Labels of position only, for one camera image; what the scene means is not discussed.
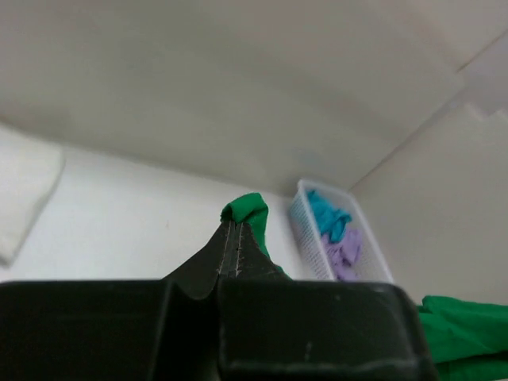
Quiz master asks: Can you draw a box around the folded white t-shirt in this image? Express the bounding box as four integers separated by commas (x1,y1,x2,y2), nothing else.
1,125,65,265

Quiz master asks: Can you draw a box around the teal t-shirt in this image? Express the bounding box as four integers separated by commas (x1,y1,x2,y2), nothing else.
306,190,352,243

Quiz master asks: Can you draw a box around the lilac t-shirt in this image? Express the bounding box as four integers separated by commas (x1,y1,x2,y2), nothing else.
321,228,363,282

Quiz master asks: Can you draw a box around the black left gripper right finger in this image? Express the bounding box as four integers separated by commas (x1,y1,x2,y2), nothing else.
217,224,438,380

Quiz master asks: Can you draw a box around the white plastic basket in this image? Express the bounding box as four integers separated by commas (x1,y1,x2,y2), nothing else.
289,179,394,283

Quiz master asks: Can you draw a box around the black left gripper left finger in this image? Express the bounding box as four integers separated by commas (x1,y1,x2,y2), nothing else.
1,223,232,380

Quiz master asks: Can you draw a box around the green t-shirt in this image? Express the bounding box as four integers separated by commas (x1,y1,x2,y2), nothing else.
218,192,508,381

